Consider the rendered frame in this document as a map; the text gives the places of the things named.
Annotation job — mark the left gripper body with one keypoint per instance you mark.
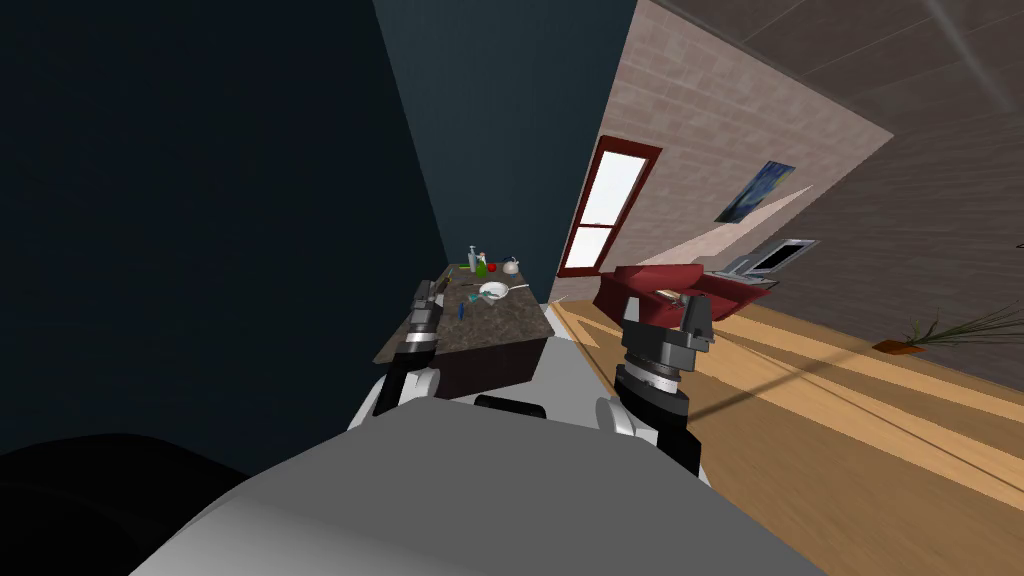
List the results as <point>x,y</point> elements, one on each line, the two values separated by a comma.
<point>424,307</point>

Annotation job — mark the grey television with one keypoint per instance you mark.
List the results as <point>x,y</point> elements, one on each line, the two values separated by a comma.
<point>764,262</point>

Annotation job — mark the potted plant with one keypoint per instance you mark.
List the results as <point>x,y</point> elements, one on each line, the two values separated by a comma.
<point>944,332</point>

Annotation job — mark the green bottle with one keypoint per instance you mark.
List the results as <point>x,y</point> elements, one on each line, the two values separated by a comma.
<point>482,268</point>

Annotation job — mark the red sofa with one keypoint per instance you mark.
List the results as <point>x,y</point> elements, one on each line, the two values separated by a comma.
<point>680,290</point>

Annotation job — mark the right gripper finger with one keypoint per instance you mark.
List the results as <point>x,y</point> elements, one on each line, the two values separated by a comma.
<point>696,314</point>
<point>630,310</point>

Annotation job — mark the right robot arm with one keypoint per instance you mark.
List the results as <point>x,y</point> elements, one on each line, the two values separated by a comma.
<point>650,404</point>

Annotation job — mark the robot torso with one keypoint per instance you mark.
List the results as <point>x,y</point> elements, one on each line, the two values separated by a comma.
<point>480,496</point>

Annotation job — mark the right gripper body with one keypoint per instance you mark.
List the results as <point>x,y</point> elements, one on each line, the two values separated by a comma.
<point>662,347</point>

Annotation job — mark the grey spray bottle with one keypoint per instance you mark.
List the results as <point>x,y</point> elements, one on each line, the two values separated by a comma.
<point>472,259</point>

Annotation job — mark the blue wall painting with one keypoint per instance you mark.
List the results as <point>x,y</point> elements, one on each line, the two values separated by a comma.
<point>754,191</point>

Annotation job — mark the white teapot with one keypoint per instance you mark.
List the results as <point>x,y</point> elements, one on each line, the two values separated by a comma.
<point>510,266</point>

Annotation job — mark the dark marble counter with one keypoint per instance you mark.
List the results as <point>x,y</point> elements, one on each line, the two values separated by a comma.
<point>480,332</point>

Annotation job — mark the white pan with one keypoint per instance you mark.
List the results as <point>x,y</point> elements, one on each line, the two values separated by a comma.
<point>494,290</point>

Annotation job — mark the red framed window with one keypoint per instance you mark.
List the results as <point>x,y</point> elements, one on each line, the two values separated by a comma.
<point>610,210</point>

